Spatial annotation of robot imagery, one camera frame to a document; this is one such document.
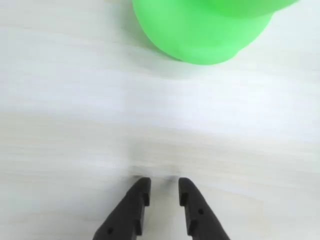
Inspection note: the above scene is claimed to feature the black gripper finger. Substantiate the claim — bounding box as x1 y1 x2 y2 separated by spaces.
92 177 152 240
178 177 231 240

